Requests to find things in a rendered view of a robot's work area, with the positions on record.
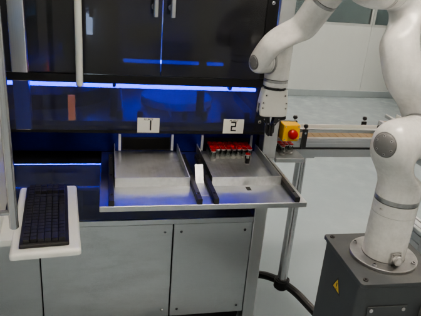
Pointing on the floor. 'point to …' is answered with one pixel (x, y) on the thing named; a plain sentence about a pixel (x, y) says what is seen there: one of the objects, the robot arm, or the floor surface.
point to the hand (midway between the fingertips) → (269, 129)
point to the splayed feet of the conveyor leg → (287, 289)
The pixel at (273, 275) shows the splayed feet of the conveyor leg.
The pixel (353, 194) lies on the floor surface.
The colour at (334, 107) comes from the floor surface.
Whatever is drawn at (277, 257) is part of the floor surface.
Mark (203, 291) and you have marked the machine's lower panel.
